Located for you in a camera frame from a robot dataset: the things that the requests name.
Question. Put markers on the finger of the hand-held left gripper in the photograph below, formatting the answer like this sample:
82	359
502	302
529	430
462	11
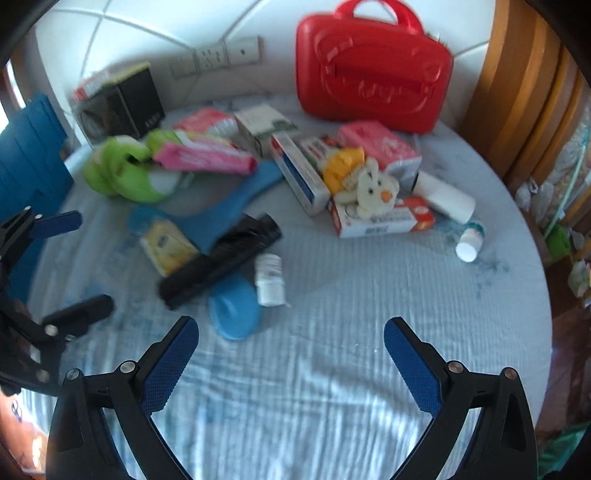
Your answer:
87	310
57	225

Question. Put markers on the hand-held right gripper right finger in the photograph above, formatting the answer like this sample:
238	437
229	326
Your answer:
413	369

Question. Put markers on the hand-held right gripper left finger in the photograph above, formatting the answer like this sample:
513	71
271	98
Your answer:
168	364

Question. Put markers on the blue plastic storage container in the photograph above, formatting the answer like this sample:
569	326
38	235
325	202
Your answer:
32	157

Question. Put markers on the small white bottle teal label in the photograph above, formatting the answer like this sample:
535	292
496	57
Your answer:
468	244

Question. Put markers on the white blue medicine box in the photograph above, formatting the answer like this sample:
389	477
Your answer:
300	177

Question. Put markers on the green frog plush toy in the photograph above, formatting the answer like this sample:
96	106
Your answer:
124	180

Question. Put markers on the light blue printed bedsheet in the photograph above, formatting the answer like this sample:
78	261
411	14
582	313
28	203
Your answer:
323	323

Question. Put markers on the yellow wipes packet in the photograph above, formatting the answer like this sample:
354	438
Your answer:
168	247

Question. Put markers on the black comb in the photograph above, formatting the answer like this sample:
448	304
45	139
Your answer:
217	263

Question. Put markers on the small white pill bottle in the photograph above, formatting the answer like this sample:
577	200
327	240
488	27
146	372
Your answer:
270	286

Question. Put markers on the red white tissue pack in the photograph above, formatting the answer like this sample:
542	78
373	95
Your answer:
90	87

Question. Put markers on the black box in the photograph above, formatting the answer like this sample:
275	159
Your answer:
138	106

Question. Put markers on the red white flat box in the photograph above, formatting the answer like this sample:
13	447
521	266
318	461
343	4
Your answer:
369	227

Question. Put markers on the pink striped packet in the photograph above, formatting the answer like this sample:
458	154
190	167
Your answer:
203	157

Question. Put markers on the yellow green wipes pack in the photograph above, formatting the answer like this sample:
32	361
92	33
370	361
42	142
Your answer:
127	74

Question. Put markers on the green cloth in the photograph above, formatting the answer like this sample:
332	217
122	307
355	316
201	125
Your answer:
563	452

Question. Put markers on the blue plastic shoehorn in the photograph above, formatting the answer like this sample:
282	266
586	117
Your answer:
231	203

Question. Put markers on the large white plastic bottle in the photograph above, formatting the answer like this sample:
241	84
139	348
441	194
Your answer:
445	196

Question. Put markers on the pink tissue packet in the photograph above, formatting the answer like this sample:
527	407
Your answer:
203	121

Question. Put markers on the white rabbit plush yellow hat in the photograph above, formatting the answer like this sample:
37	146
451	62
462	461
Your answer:
369	189

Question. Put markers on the small green toy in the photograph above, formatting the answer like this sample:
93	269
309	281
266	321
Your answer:
558	241

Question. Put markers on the white green carton box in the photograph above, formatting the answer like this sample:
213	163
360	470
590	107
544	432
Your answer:
263	124

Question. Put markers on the pink floral tissue pack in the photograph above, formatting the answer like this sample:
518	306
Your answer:
378	143

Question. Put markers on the floral fabric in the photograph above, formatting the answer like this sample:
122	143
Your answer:
554	184

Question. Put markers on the small red white box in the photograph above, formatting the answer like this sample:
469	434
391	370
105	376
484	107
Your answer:
318	150

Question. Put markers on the red plastic suitcase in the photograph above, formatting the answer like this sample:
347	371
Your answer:
369	69

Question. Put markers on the wooden wall frame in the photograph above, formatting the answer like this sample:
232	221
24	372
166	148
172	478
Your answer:
521	92

